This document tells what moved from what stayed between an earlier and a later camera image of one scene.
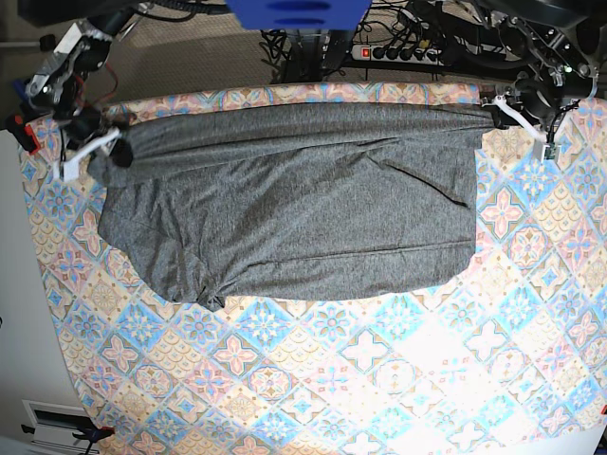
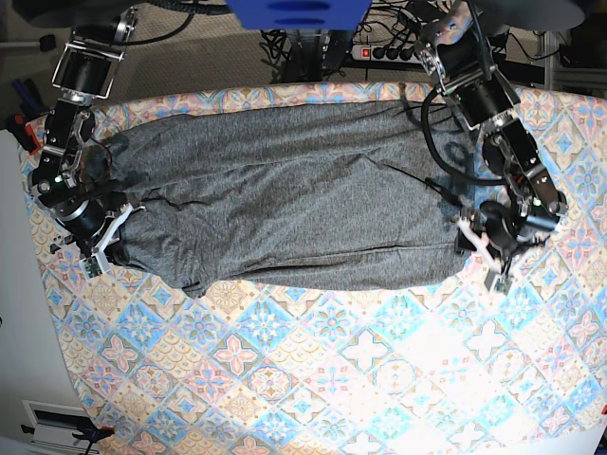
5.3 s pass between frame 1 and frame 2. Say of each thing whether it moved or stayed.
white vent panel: stayed
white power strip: stayed
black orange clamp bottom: stayed
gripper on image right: moved
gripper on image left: moved
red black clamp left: stayed
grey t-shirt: moved
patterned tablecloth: stayed
